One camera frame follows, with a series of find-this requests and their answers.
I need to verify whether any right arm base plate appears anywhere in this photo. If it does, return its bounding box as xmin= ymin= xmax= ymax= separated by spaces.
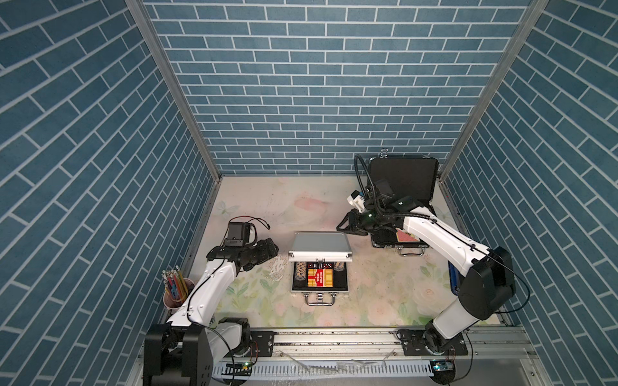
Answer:
xmin=394 ymin=328 xmax=468 ymax=356

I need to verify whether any silver aluminium poker case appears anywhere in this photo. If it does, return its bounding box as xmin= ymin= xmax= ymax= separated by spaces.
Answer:
xmin=288 ymin=232 xmax=352 ymax=307

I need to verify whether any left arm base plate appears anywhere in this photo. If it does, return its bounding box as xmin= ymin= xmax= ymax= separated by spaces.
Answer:
xmin=240 ymin=330 xmax=275 ymax=358

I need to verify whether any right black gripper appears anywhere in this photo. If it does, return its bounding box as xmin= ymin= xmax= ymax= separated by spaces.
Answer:
xmin=335 ymin=208 xmax=383 ymax=236

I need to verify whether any blue stapler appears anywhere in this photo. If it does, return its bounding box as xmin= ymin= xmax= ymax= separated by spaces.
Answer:
xmin=448 ymin=262 xmax=460 ymax=296

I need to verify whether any pink pencil cup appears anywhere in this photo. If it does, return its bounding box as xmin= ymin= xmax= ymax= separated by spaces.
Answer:
xmin=163 ymin=278 xmax=195 ymax=311

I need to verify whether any aluminium front rail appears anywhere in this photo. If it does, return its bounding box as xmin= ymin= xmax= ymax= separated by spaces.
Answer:
xmin=223 ymin=326 xmax=538 ymax=366

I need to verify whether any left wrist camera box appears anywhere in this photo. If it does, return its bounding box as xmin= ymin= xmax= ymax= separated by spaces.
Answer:
xmin=223 ymin=221 xmax=252 ymax=248

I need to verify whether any red yellow card deck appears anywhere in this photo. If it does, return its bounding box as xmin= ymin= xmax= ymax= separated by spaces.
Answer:
xmin=307 ymin=268 xmax=334 ymax=288

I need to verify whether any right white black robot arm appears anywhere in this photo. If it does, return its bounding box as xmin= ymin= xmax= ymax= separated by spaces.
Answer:
xmin=336 ymin=207 xmax=517 ymax=355

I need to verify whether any black poker case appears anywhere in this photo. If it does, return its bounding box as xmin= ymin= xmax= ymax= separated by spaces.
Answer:
xmin=369 ymin=154 xmax=439 ymax=257

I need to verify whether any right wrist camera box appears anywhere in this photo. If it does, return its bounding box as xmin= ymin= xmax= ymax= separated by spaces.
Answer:
xmin=373 ymin=179 xmax=395 ymax=200

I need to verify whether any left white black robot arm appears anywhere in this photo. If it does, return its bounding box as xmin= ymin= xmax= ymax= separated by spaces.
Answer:
xmin=143 ymin=238 xmax=279 ymax=385

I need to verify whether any coloured pencils bundle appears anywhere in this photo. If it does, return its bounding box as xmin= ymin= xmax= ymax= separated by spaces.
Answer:
xmin=161 ymin=266 xmax=189 ymax=302

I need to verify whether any pink playing card deck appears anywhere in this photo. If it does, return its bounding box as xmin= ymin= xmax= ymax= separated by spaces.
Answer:
xmin=396 ymin=230 xmax=420 ymax=243

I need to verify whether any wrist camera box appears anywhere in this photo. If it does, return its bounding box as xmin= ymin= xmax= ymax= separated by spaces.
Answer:
xmin=373 ymin=179 xmax=395 ymax=200
xmin=223 ymin=221 xmax=252 ymax=248

